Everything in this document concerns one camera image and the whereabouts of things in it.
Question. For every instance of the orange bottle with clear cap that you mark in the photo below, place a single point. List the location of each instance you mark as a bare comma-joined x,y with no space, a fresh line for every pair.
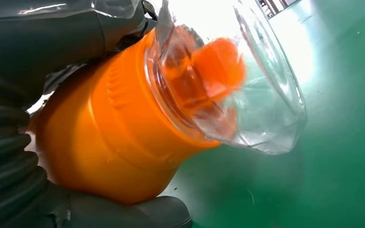
122,141

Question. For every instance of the green topped table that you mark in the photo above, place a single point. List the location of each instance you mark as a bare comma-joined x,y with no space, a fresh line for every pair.
333,126

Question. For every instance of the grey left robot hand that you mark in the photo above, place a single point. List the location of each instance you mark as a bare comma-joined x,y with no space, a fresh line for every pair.
44,34

